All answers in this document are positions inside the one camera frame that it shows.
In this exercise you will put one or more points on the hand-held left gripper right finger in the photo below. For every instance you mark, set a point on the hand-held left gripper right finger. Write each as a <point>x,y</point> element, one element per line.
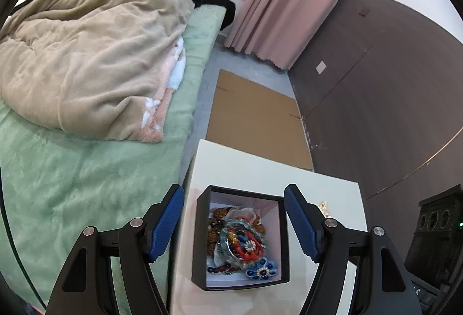
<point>300,228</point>

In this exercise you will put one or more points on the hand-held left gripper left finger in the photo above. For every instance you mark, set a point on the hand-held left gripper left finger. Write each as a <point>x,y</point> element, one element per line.
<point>166,224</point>

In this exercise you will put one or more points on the black jewelry box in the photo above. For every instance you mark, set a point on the black jewelry box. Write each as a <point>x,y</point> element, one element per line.
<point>200,228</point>

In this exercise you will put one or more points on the white flower hair clip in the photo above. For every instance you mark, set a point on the white flower hair clip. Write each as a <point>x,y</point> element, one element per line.
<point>240,212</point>

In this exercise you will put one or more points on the small gold ornament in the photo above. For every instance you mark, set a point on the small gold ornament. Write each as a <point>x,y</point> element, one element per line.
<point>322,207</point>

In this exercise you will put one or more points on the bed with green sheet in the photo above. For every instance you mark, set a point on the bed with green sheet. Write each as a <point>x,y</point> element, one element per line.
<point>72,192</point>

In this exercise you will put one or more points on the pink and white blanket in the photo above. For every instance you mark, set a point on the pink and white blanket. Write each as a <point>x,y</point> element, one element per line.
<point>162,108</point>

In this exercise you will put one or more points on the flat cardboard sheet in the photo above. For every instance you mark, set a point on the flat cardboard sheet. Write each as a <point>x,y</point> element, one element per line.
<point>253,119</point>

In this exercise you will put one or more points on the dark brown wardrobe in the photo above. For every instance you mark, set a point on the dark brown wardrobe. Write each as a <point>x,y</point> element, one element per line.
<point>379,101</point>

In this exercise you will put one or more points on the beige blanket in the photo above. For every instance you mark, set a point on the beige blanket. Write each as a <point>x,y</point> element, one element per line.
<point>90,54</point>

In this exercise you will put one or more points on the pink curtain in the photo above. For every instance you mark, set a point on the pink curtain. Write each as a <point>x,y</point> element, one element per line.
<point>289,3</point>

